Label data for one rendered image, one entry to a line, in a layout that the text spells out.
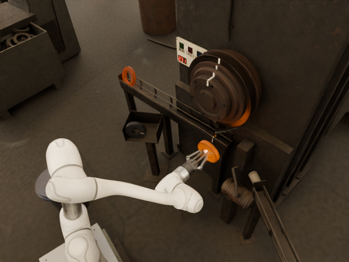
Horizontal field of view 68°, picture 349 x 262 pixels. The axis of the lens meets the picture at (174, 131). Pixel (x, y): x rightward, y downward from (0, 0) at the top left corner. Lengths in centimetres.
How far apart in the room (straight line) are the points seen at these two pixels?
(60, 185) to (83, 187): 9
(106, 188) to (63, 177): 19
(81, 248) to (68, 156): 60
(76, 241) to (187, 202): 66
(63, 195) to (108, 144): 177
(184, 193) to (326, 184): 166
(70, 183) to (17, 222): 164
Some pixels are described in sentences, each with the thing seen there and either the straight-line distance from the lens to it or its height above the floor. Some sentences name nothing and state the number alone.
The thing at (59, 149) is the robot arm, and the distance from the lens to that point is 124.
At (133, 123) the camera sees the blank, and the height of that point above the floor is 75.
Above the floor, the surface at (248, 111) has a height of 111.
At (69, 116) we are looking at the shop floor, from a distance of 333.
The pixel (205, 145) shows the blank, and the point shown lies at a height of 90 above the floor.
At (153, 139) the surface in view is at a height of 61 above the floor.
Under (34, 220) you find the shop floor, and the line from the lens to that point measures 267.
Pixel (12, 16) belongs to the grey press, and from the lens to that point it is 396.
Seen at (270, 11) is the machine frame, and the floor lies 158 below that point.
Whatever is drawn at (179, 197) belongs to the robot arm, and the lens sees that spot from 132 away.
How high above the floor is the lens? 212
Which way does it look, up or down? 49 degrees down
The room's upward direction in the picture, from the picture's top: 5 degrees counter-clockwise
